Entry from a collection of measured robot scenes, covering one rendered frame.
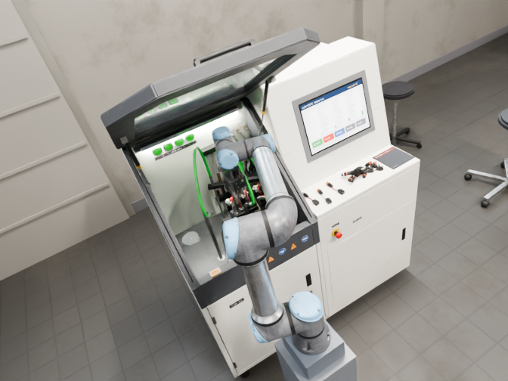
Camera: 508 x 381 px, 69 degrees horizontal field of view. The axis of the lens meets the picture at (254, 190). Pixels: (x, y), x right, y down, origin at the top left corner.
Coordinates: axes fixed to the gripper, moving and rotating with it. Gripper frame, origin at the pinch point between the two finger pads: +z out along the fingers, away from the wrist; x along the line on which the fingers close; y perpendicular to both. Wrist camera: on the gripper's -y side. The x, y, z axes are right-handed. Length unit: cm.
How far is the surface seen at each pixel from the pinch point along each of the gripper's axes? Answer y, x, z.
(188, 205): -44, -17, 26
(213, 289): 10.2, -27.0, 36.0
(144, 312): -77, -74, 124
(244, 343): 10, -23, 90
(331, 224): 10, 42, 37
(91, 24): -204, -14, -51
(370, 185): 9, 69, 26
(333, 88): -22, 73, -18
